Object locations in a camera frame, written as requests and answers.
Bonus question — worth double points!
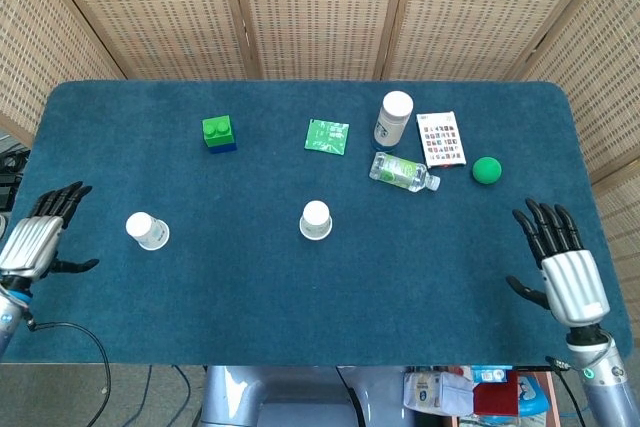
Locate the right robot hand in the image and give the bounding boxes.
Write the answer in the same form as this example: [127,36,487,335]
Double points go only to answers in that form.
[505,198,611,326]

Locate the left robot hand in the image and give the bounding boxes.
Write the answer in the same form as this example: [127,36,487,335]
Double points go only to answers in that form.
[0,181,100,282]

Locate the black machine part with cables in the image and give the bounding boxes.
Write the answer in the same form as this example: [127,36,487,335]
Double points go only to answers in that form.
[0,146,30,212]

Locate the paper cup blue flower print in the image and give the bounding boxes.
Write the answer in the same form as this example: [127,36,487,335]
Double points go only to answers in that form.
[125,211,171,252]

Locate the paper cup blue green flowers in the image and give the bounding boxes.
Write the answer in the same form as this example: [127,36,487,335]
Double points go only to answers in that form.
[299,200,334,241]

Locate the blue white small box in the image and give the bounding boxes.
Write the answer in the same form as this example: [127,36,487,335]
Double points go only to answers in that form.
[469,365,509,386]

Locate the red box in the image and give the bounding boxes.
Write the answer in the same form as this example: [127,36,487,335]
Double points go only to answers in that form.
[472,380,521,419]

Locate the green ball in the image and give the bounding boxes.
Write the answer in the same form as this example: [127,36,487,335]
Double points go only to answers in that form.
[472,156,503,185]

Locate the white tissue pack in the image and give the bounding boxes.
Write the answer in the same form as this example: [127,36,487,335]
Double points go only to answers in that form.
[403,370,476,418]

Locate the white card with pictures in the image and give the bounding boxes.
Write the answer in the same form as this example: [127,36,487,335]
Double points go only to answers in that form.
[416,111,469,170]

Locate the clear lime label water bottle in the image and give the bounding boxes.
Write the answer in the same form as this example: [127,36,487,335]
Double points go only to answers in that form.
[368,151,442,193]

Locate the green toy brick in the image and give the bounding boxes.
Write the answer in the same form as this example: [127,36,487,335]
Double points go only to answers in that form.
[201,115,237,149]

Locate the blue carpet table cloth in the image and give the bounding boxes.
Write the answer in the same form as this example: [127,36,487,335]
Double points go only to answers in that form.
[0,79,634,367]

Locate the white pill bottle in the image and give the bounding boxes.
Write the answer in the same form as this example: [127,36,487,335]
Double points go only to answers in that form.
[372,90,415,151]

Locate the green foil packet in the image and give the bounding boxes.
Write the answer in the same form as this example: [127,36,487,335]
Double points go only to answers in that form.
[303,118,351,156]

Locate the grey robot torso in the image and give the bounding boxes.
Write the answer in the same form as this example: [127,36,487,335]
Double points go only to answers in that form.
[199,365,417,427]

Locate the woven rattan folding screen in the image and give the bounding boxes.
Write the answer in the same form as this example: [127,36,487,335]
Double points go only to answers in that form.
[0,0,640,348]

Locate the thin black cable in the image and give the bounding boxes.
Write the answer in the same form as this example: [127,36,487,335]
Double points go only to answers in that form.
[545,355,587,427]

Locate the dark floor cable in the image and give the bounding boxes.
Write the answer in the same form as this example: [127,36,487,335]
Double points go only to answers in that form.
[171,365,195,427]

